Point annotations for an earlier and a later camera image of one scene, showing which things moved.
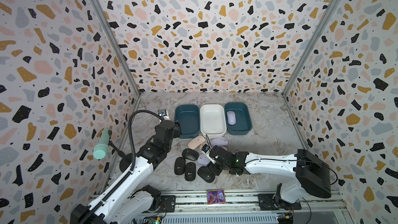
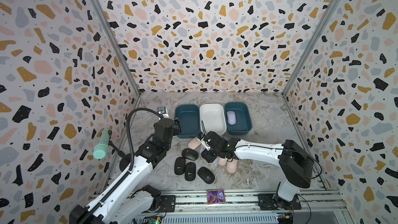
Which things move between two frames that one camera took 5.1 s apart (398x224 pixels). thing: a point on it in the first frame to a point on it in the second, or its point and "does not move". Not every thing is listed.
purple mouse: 231,117 does not move
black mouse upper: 190,154 does not move
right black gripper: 213,170 to 207,156
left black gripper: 178,130 does not move
